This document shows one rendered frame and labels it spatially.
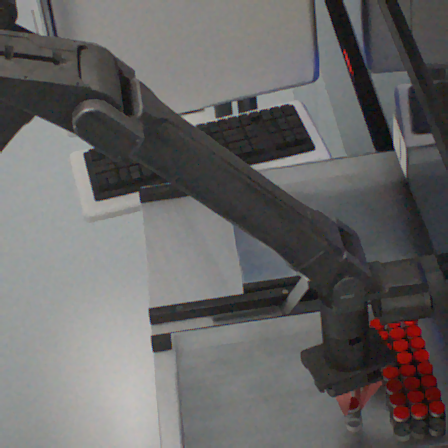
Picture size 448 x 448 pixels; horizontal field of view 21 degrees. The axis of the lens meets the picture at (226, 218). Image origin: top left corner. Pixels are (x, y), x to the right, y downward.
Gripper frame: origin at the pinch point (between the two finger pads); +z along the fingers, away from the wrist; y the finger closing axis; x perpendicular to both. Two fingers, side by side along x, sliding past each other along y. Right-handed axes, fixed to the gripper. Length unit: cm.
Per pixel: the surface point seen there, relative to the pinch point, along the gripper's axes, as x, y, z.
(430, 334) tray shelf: 10.3, 16.6, 4.2
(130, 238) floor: 155, 2, 91
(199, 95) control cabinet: 88, 10, 8
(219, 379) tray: 15.2, -12.8, 3.9
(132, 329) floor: 121, -8, 91
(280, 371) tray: 12.9, -4.7, 3.9
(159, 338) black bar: 24.6, -18.1, 2.0
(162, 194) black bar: 56, -7, 3
